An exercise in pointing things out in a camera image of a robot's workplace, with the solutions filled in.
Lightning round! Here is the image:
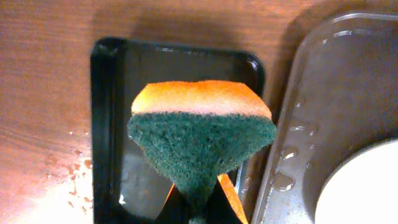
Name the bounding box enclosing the pale grey plate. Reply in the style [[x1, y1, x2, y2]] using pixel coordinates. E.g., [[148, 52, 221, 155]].
[[315, 140, 397, 224]]

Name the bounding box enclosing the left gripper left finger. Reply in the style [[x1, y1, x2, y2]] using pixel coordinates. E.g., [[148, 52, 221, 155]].
[[154, 184, 190, 224]]

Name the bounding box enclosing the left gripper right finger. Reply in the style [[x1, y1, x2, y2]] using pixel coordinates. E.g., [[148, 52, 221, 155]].
[[206, 180, 242, 224]]

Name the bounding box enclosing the green and yellow sponge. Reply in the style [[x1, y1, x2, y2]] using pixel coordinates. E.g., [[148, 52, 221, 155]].
[[127, 80, 277, 223]]

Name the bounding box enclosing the small black tray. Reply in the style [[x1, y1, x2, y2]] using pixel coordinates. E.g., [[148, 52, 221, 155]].
[[90, 37, 266, 223]]

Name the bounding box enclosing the brown plastic serving tray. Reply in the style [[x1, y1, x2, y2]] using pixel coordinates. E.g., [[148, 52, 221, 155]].
[[252, 11, 397, 224]]

